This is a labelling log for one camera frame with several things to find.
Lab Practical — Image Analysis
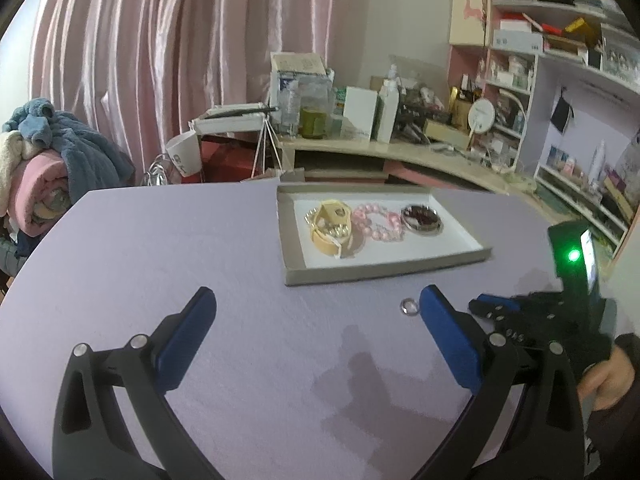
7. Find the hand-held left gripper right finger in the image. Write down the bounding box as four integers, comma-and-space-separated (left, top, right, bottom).
415, 285, 587, 480

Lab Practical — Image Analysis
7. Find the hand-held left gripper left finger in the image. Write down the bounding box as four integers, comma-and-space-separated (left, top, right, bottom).
52, 287, 221, 480

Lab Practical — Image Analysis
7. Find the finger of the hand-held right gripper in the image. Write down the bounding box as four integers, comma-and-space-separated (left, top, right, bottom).
468, 301, 523, 334
475, 297, 523, 312

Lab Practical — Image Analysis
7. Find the white cardboard tray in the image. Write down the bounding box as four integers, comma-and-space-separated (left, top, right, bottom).
276, 184, 493, 287

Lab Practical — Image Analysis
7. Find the pink bead bracelet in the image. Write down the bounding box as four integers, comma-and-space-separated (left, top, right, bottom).
351, 202, 406, 243

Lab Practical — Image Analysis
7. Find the person's right forearm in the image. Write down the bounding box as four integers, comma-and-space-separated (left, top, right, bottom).
614, 331, 640, 376

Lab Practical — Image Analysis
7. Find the person's right hand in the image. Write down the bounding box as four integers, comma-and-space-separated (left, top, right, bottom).
579, 347, 640, 411

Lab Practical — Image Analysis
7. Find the white spray bottle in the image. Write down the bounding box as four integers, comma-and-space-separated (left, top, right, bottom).
587, 139, 607, 188

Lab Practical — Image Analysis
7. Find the beige wooden box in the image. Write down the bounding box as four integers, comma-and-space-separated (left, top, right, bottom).
424, 117, 471, 148

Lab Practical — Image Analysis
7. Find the red box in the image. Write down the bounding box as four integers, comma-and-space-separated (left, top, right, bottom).
200, 135, 261, 183

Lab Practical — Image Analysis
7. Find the white cup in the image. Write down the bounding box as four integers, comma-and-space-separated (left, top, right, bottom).
165, 129, 203, 178

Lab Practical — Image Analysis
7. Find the round white mirror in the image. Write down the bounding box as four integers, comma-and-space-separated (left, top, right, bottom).
467, 97, 497, 136

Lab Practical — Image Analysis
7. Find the white paper bag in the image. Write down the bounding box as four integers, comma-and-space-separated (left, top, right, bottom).
240, 120, 306, 183

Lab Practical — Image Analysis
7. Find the white desk lamp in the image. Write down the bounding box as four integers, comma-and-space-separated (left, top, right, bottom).
499, 89, 530, 173

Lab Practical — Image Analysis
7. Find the pink blanket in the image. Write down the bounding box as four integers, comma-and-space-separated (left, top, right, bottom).
7, 152, 73, 238

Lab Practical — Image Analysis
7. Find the beige curved desk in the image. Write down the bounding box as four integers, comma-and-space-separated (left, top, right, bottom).
275, 137, 566, 226

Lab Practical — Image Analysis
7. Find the flat white box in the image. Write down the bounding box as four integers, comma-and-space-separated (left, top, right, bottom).
189, 104, 268, 136

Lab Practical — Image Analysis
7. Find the blue-grey blanket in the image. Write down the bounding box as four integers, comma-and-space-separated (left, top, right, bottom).
2, 99, 136, 201

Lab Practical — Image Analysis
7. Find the pink and white bookshelf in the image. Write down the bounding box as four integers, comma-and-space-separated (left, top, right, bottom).
447, 0, 640, 266

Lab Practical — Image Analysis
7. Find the white lotion bottle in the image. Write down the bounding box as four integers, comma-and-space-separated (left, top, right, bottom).
376, 77, 401, 144

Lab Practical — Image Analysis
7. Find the black hair tool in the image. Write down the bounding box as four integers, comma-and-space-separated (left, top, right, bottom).
200, 105, 281, 121

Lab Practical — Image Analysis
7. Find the tall white box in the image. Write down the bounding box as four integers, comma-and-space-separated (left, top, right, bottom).
340, 86, 378, 142

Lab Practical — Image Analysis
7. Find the green glass jar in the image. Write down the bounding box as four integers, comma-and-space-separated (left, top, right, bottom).
300, 108, 328, 139

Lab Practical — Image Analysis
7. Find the clear plastic bottle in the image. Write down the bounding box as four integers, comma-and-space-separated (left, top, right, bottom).
282, 82, 302, 137

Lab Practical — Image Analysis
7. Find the cream blanket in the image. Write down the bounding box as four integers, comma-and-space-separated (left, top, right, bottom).
0, 132, 31, 216

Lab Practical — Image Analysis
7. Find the clear figurine display case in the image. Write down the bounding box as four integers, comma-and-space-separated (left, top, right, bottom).
600, 25, 640, 83

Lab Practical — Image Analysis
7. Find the white shelf box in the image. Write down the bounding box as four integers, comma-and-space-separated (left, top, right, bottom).
492, 30, 545, 55

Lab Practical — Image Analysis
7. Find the cream cabinet door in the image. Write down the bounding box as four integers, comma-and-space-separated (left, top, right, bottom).
448, 0, 493, 47

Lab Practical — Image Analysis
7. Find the large printed carton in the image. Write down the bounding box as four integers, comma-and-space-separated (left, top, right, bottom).
270, 51, 335, 111

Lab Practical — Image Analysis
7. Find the pink curtain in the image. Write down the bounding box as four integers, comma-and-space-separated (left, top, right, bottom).
27, 0, 381, 188

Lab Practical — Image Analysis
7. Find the metal wire rack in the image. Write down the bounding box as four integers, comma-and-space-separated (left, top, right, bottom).
142, 155, 173, 187

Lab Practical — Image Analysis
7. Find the black drawstring pouch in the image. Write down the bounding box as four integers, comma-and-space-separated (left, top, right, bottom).
550, 89, 576, 133

